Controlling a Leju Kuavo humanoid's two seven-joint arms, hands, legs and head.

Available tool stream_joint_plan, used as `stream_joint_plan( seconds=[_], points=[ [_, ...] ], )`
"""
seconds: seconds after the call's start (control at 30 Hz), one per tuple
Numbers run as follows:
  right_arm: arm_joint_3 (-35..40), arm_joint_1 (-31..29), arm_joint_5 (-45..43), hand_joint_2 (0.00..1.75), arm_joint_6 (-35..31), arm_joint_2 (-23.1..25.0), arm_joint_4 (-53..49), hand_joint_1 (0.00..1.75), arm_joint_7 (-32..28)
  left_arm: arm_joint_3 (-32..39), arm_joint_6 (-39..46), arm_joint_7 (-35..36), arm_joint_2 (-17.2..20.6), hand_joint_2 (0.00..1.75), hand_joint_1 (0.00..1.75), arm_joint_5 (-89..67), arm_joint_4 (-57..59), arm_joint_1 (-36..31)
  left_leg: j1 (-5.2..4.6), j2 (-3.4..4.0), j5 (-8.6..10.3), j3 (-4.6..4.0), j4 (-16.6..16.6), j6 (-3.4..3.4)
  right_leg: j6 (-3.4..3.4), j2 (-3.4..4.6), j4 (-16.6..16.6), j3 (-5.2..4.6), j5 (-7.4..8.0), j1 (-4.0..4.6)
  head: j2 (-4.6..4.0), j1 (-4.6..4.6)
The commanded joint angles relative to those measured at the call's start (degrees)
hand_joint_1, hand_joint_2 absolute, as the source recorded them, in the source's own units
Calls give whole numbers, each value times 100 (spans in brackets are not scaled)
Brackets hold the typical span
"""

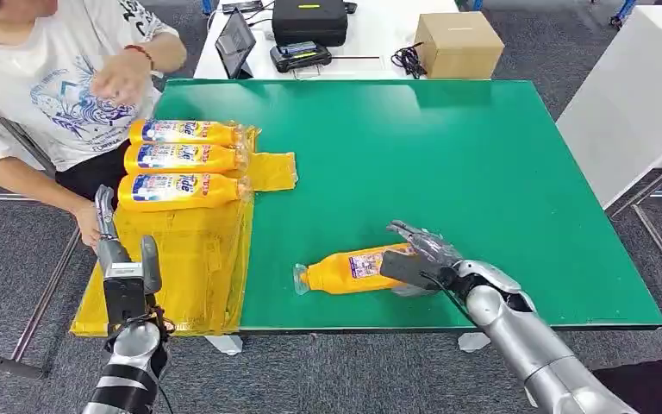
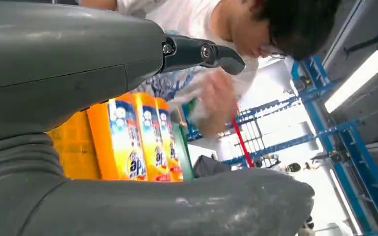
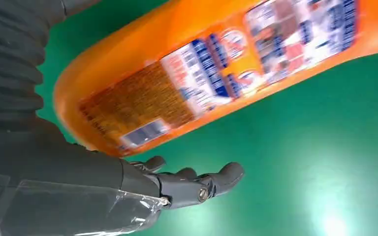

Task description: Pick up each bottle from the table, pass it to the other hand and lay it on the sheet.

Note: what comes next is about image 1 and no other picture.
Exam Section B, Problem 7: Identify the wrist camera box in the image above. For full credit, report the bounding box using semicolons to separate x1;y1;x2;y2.
379;249;444;292
102;260;147;328

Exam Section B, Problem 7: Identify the orange drink bottle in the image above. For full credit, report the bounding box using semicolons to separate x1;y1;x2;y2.
292;241;418;298
128;118;244;148
122;141;247;176
116;172;250;213

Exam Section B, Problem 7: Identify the metal side table frame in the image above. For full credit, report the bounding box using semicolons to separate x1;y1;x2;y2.
604;147;662;311

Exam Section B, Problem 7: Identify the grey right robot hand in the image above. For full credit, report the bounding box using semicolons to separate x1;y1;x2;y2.
386;219;464;298

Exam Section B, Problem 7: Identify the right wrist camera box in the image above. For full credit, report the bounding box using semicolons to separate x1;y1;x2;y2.
379;249;444;292

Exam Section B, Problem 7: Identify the person's leg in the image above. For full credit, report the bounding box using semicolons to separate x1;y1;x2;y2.
591;353;662;414

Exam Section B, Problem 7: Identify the person's left hand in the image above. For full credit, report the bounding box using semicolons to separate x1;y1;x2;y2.
90;47;153;108

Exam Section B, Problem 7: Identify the brown cardboard box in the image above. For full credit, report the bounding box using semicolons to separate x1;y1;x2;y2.
413;10;506;80

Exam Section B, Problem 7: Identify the large white side table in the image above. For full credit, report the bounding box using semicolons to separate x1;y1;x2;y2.
554;4;662;211

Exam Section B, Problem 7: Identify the seated person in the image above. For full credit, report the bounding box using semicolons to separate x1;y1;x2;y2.
0;0;189;253

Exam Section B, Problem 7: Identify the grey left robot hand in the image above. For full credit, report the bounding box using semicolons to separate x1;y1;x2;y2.
94;184;163;296

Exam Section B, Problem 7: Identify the black tablet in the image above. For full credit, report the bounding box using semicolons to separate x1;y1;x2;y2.
214;8;257;80

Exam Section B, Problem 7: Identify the metal floor frame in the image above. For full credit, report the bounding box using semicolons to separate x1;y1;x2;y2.
0;116;84;380

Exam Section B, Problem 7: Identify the black carrying case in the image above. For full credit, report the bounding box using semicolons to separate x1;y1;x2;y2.
271;0;350;48

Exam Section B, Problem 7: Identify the small black flat device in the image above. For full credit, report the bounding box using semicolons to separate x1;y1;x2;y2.
221;1;264;16

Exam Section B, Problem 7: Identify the black handheld controller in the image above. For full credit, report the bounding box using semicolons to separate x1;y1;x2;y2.
268;41;334;74

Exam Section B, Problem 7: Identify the green table mat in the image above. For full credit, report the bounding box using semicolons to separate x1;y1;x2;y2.
152;78;662;333

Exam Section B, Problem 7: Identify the black cable bundle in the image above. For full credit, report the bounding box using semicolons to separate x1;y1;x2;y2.
390;42;428;80

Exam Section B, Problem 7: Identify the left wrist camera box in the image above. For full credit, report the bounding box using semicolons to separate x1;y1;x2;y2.
102;260;147;328

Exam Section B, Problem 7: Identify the red bracelet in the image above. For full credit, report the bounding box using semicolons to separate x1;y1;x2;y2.
123;43;156;72

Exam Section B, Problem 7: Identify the person's right hand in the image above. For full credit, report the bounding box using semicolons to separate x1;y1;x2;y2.
73;199;104;252

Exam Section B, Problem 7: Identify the white table foot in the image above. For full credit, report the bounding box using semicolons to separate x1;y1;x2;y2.
204;335;244;357
457;331;491;354

